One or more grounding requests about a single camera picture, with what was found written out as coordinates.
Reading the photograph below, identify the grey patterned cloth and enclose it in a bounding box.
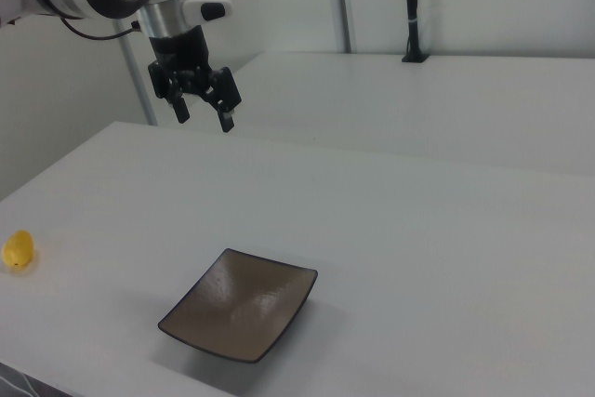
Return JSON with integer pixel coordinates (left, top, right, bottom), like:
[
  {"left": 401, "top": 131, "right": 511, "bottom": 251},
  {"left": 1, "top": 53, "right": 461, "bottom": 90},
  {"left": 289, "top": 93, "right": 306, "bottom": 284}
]
[{"left": 0, "top": 362, "right": 39, "bottom": 397}]

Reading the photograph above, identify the wide metal frame post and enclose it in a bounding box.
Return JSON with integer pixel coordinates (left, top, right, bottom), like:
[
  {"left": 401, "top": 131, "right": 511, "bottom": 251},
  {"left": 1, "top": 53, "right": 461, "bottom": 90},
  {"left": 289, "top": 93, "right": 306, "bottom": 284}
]
[{"left": 331, "top": 0, "right": 358, "bottom": 54}]

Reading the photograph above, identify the yellow potato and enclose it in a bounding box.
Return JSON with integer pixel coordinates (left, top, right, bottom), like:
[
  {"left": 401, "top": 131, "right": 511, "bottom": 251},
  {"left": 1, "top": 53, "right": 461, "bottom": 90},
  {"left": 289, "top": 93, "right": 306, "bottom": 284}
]
[{"left": 1, "top": 230, "right": 36, "bottom": 270}]

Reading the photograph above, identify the brown square ceramic plate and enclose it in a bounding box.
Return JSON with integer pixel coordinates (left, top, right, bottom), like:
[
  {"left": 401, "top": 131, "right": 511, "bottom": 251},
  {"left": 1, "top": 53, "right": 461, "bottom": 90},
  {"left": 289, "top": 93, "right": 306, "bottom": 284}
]
[{"left": 157, "top": 247, "right": 319, "bottom": 364}]

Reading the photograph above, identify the black pole with base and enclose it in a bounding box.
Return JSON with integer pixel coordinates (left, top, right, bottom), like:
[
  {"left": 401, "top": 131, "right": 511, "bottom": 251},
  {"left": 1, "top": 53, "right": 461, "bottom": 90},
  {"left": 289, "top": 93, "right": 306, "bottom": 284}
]
[{"left": 401, "top": 0, "right": 430, "bottom": 64}]

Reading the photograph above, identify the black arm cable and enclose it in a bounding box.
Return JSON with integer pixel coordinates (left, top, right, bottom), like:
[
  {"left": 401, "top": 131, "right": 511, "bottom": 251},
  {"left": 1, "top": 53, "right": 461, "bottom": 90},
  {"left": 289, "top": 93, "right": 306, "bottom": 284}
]
[{"left": 59, "top": 18, "right": 143, "bottom": 42}]

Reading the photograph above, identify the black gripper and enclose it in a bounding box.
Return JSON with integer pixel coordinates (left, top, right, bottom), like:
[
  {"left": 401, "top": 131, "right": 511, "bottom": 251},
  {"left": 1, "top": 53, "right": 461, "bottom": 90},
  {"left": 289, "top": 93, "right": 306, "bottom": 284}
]
[{"left": 148, "top": 25, "right": 244, "bottom": 134}]

